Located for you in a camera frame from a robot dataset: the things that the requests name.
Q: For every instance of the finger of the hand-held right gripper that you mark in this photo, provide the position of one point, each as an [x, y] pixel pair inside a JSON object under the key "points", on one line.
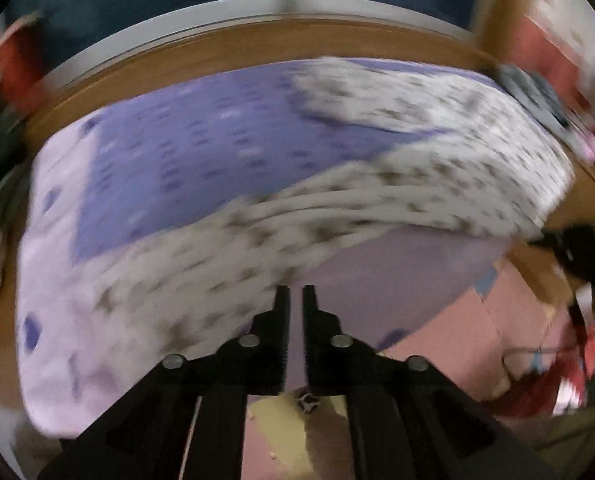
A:
{"points": [[552, 241]]}

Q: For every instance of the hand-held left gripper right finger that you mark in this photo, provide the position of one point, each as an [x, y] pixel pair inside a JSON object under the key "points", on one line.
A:
{"points": [[317, 345]]}

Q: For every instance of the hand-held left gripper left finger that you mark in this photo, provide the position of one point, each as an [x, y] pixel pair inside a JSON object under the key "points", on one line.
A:
{"points": [[277, 340]]}

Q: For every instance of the white star print cloth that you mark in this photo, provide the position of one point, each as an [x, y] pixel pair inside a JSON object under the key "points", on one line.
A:
{"points": [[427, 195]]}

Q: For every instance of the small black white object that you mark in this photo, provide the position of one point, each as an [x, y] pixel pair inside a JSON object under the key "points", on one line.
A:
{"points": [[307, 402]]}

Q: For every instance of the person's green jacket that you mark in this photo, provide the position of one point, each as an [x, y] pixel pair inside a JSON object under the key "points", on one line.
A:
{"points": [[572, 440]]}

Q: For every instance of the pink red curtain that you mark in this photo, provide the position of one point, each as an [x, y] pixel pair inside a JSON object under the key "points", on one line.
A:
{"points": [[547, 50]]}

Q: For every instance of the purple dotted bed sheet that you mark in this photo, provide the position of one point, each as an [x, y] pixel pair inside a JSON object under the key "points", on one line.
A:
{"points": [[177, 160]]}

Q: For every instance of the red box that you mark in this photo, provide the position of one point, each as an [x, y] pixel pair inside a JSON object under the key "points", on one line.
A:
{"points": [[20, 65]]}

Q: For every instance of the wooden bed frame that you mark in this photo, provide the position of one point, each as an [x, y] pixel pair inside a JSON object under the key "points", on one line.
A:
{"points": [[227, 45]]}

